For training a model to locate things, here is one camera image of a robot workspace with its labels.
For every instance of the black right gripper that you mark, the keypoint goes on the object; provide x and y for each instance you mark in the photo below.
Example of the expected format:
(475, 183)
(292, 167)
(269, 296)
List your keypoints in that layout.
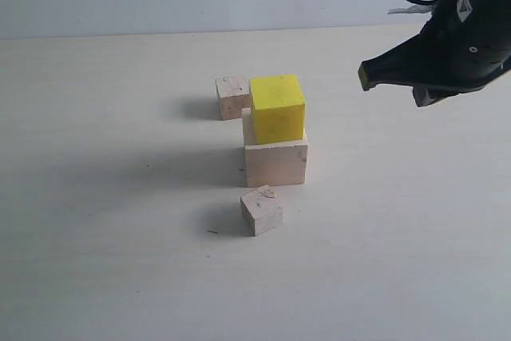
(468, 41)

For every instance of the yellow cube block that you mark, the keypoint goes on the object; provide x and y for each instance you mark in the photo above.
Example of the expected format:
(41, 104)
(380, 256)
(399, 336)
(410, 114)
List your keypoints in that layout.
(278, 108)

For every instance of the small wooden cube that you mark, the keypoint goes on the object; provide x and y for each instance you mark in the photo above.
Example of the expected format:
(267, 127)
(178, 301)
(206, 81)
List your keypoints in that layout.
(261, 210)
(233, 96)

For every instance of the large wooden block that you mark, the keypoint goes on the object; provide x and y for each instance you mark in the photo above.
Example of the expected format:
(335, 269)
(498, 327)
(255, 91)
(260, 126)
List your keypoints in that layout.
(275, 164)

